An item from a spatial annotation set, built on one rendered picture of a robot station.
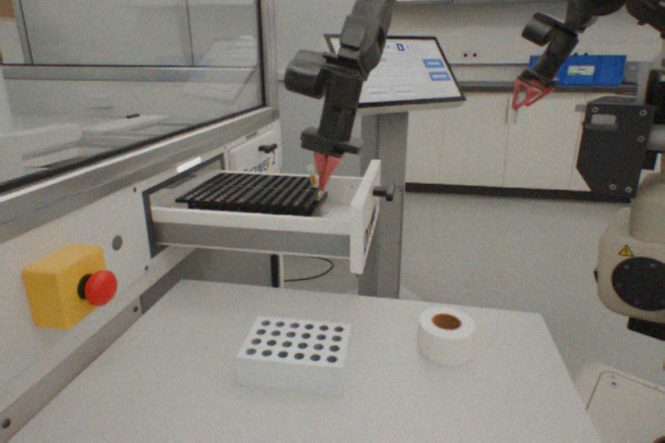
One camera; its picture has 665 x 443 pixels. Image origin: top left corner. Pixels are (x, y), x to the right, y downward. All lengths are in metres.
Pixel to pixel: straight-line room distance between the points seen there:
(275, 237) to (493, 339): 0.34
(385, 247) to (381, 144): 0.44
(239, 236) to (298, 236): 0.09
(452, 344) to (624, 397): 0.93
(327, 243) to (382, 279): 1.26
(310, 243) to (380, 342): 0.17
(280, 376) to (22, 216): 0.33
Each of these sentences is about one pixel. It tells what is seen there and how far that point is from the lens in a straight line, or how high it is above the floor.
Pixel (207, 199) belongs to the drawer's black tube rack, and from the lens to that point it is 0.75.
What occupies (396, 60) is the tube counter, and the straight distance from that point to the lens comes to 1.71.
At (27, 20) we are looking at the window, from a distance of 0.61.
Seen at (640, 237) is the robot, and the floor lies 0.81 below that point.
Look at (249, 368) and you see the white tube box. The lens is 0.55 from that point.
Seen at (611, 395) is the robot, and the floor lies 0.28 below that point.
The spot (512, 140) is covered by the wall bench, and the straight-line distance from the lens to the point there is 3.75.
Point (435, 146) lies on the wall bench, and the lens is 3.69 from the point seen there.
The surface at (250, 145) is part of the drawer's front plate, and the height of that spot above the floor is 0.92.
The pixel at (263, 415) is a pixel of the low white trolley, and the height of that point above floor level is 0.76.
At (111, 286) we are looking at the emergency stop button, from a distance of 0.57.
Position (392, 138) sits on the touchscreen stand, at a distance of 1.72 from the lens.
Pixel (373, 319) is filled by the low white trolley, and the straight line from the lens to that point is 0.66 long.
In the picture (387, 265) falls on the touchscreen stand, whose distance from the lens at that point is 1.90.
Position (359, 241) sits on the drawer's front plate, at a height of 0.87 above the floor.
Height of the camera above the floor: 1.13
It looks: 18 degrees down
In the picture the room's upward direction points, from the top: straight up
